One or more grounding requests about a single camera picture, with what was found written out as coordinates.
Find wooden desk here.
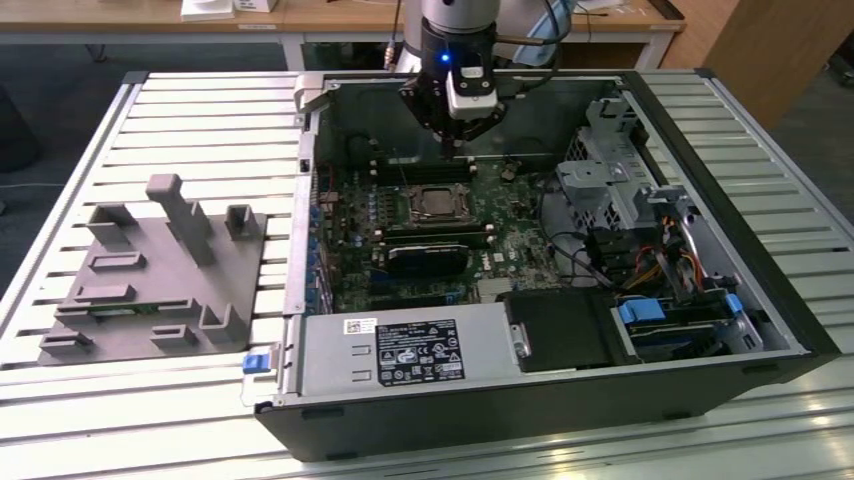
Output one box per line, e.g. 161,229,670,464
0,0,689,71

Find wooden cabinet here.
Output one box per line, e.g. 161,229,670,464
686,0,854,132

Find white cardboard box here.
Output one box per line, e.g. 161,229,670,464
179,0,239,22

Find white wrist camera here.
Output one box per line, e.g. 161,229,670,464
445,66,501,121

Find silver metal drive cage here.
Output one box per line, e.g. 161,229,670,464
556,97,676,232

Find black graphics card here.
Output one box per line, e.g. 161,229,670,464
385,243,472,275

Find thin hanging cable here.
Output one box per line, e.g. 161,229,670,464
384,0,406,71

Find green motherboard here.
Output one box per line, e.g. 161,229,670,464
308,155,580,316

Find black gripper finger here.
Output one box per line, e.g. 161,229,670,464
453,104,509,159
398,82,456,159

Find grey plastic bracket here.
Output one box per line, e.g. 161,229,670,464
638,183,696,207

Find green RAM stick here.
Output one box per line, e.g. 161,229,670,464
89,306,163,320

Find CPU socket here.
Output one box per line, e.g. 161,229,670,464
398,182,481,225

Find blue case latch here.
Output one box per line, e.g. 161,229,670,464
243,352,281,377

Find silver power supply unit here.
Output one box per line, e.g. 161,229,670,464
293,303,526,400

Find black fan shroud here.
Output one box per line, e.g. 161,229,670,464
498,289,644,375

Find white papers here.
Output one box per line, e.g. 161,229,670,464
577,0,653,12

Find black open PC case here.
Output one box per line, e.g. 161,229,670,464
239,68,844,464

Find orange wire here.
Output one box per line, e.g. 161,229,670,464
626,249,669,289

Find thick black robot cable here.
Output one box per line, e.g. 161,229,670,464
497,0,569,101

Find grey plastic parts rack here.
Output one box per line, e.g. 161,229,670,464
37,173,273,370

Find blue disk carrier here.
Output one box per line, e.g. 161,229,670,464
614,294,729,359

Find silver chipset heatsink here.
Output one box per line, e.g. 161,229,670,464
477,278,517,300

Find black bin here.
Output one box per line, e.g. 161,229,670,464
0,84,41,174

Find black expansion slot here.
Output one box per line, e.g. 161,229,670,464
368,294,444,309

